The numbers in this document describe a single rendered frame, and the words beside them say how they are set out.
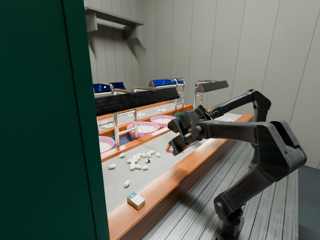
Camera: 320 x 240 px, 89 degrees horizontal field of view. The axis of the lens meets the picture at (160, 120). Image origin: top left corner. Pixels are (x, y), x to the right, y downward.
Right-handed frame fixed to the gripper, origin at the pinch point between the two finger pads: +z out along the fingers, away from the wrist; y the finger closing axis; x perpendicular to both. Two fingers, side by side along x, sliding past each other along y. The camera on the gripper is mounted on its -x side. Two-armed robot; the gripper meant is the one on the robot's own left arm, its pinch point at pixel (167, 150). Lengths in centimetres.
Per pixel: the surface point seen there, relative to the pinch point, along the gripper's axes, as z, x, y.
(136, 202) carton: -0.5, 9.8, 26.2
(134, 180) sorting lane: 13.1, 4.2, 14.9
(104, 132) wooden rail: 54, -34, -5
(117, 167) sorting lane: 24.0, -5.1, 13.9
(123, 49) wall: 128, -202, -156
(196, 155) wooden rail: 2.0, 10.3, -20.5
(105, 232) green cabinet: -12.8, 8.3, 42.6
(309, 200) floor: 0, 112, -141
